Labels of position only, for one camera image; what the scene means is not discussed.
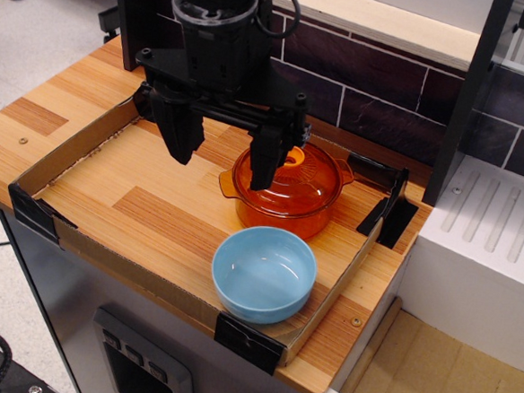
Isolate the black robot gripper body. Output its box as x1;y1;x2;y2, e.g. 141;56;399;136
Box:
135;0;310;146

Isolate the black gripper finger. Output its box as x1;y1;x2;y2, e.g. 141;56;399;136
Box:
249;125;293;191
149;84;205;165

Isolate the orange glass pot lid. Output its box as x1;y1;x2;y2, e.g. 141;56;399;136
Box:
226;144;354;217

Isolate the orange glass pot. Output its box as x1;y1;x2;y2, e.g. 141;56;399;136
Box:
219;144;354;240

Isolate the light blue bowl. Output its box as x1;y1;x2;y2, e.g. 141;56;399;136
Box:
211;226;318;325

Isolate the dark grey shelf upright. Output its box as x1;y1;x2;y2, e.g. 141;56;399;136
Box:
422;0;513;206

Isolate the cardboard fence with black tape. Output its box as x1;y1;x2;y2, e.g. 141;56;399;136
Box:
10;100;429;393

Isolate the white sink drainboard unit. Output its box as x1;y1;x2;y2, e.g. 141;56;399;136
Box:
398;157;524;372

